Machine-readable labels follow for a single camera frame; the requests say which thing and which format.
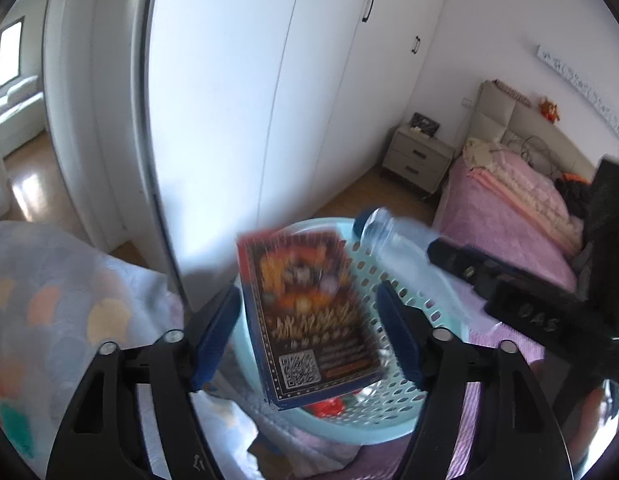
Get white wall decoration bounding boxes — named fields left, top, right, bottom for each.
left=536, top=44, right=619, bottom=144

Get white dotted blanket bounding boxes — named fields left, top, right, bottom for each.
left=0, top=220, right=270, bottom=480

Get red packaging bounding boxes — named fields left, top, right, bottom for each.
left=309, top=396, right=347, bottom=419

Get white wardrobe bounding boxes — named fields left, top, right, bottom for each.
left=137, top=0, right=453, bottom=311

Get white sliding door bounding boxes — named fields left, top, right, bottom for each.
left=42, top=0, right=155, bottom=257

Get red blue snack box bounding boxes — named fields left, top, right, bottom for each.
left=236, top=226, right=386, bottom=412

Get thin dark cable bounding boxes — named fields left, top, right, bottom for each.
left=508, top=134, right=561, bottom=172

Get dark framed window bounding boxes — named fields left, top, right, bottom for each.
left=0, top=17, right=24, bottom=94

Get beige padded headboard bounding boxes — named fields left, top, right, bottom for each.
left=468, top=80, right=598, bottom=182

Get white bed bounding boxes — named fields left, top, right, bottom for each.
left=0, top=75, right=46, bottom=162

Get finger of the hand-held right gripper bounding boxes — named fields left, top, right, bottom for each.
left=462, top=245, right=579, bottom=302
left=427, top=237, right=511, bottom=307

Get pink bed blanket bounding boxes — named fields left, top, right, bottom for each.
left=433, top=157, right=590, bottom=302

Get clear plastic bottle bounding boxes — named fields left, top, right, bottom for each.
left=352, top=206, right=473, bottom=326

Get dark clothes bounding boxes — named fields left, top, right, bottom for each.
left=553, top=172, right=598, bottom=222

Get floral cloth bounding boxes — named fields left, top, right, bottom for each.
left=491, top=78, right=533, bottom=107

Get teal plastic laundry basket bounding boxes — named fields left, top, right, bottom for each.
left=228, top=216, right=471, bottom=447

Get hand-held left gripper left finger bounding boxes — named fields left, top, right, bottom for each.
left=44, top=284, right=243, bottom=480

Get peach folded blanket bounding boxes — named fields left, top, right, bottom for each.
left=468, top=162, right=586, bottom=257

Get orange plush toy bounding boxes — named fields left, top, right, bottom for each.
left=539, top=97, right=563, bottom=124

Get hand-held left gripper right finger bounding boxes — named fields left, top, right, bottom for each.
left=377, top=280, right=574, bottom=480

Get dark photo frame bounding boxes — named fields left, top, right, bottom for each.
left=408, top=112, right=441, bottom=136

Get cream folded blanket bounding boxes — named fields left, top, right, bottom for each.
left=461, top=137, right=520, bottom=171

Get beige nightstand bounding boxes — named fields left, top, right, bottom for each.
left=381, top=125, right=456, bottom=195

